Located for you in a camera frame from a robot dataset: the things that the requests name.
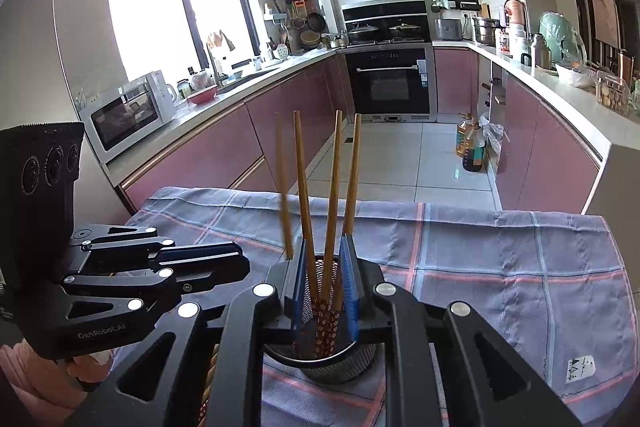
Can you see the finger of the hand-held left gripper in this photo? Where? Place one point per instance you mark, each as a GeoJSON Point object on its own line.
{"type": "Point", "coordinates": [200, 252]}
{"type": "Point", "coordinates": [210, 274]}

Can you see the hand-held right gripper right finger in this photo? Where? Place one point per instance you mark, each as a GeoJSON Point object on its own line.
{"type": "Point", "coordinates": [348, 292]}

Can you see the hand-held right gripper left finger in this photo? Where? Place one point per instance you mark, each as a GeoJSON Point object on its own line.
{"type": "Point", "coordinates": [297, 292]}

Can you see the metal mesh utensil holder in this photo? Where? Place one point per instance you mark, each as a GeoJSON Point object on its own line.
{"type": "Point", "coordinates": [340, 369]}

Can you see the wooden chopstick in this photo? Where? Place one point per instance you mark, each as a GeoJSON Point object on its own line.
{"type": "Point", "coordinates": [352, 177]}
{"type": "Point", "coordinates": [210, 377]}
{"type": "Point", "coordinates": [303, 197]}
{"type": "Point", "coordinates": [332, 197]}

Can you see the person's left hand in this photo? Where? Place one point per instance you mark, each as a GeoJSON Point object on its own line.
{"type": "Point", "coordinates": [30, 372]}

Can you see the pink base cabinets by sink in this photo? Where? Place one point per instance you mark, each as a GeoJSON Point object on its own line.
{"type": "Point", "coordinates": [225, 142]}

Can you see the white microwave oven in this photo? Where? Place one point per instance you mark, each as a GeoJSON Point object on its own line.
{"type": "Point", "coordinates": [125, 114]}

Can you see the grey checked cloth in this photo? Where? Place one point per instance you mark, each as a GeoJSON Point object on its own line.
{"type": "Point", "coordinates": [475, 257]}

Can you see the red bowl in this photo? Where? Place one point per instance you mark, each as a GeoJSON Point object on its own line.
{"type": "Point", "coordinates": [202, 96]}

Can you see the dark sauce bottle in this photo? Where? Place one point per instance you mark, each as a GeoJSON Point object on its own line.
{"type": "Point", "coordinates": [474, 154]}

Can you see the chrome sink faucet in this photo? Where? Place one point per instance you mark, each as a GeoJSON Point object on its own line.
{"type": "Point", "coordinates": [216, 62]}

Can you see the yellow cooking oil bottle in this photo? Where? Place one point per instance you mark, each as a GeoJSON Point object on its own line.
{"type": "Point", "coordinates": [465, 137]}

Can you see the clear plastic bag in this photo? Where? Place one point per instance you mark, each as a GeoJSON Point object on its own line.
{"type": "Point", "coordinates": [492, 134]}

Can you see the black built-in oven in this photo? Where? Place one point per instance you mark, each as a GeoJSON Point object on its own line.
{"type": "Point", "coordinates": [387, 82]}

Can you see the kitchen window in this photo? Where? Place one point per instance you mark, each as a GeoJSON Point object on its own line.
{"type": "Point", "coordinates": [145, 7]}

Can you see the pink base cabinets by shelf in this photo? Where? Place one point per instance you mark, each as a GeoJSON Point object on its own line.
{"type": "Point", "coordinates": [530, 142]}

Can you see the hanging black pan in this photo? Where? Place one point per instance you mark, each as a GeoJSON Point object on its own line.
{"type": "Point", "coordinates": [315, 22]}

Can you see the black wok with lid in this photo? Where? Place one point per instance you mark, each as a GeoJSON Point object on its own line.
{"type": "Point", "coordinates": [363, 32]}

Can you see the dark pot with lid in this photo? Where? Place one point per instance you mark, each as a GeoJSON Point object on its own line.
{"type": "Point", "coordinates": [406, 31]}

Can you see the black range hood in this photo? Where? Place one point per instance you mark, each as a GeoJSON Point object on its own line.
{"type": "Point", "coordinates": [385, 12]}

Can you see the steel stockpot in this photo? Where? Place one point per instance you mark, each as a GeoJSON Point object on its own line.
{"type": "Point", "coordinates": [486, 32]}

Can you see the steel thermos flask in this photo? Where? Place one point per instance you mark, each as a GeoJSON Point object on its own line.
{"type": "Point", "coordinates": [540, 52]}

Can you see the covered white bowl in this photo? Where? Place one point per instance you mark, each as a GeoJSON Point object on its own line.
{"type": "Point", "coordinates": [575, 77]}

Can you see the pink electric kettle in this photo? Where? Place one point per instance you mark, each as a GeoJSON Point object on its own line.
{"type": "Point", "coordinates": [515, 12]}

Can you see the green appliance in plastic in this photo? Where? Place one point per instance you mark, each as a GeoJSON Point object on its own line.
{"type": "Point", "coordinates": [557, 37]}

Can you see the clear food basket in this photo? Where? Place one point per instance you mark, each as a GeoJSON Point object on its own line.
{"type": "Point", "coordinates": [612, 92]}

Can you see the framed wall picture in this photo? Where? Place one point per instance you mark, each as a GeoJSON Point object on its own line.
{"type": "Point", "coordinates": [605, 17]}

